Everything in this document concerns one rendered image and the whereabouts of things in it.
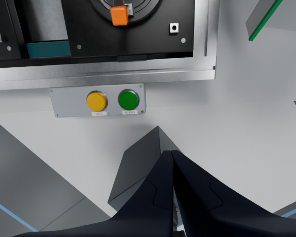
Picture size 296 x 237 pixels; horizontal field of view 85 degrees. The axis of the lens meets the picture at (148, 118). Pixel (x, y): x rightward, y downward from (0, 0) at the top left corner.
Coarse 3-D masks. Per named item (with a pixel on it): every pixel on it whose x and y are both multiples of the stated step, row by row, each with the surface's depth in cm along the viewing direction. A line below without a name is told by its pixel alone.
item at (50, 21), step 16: (16, 0) 34; (32, 0) 34; (48, 0) 33; (32, 16) 34; (48, 16) 34; (32, 32) 35; (48, 32) 35; (64, 32) 35; (32, 48) 34; (48, 48) 33; (64, 48) 33
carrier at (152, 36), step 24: (72, 0) 29; (96, 0) 27; (144, 0) 27; (168, 0) 28; (192, 0) 28; (72, 24) 30; (96, 24) 30; (144, 24) 30; (168, 24) 29; (192, 24) 29; (72, 48) 31; (96, 48) 31; (120, 48) 31; (144, 48) 31; (168, 48) 31; (192, 48) 31
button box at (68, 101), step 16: (64, 96) 35; (80, 96) 35; (112, 96) 35; (144, 96) 35; (64, 112) 36; (80, 112) 36; (96, 112) 36; (112, 112) 36; (128, 112) 36; (144, 112) 36
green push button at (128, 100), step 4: (124, 92) 34; (128, 92) 34; (132, 92) 34; (120, 96) 34; (124, 96) 34; (128, 96) 34; (132, 96) 34; (136, 96) 34; (120, 100) 34; (124, 100) 34; (128, 100) 34; (132, 100) 34; (136, 100) 34; (120, 104) 34; (124, 104) 34; (128, 104) 34; (132, 104) 34; (136, 104) 34; (124, 108) 35; (128, 108) 34; (132, 108) 35
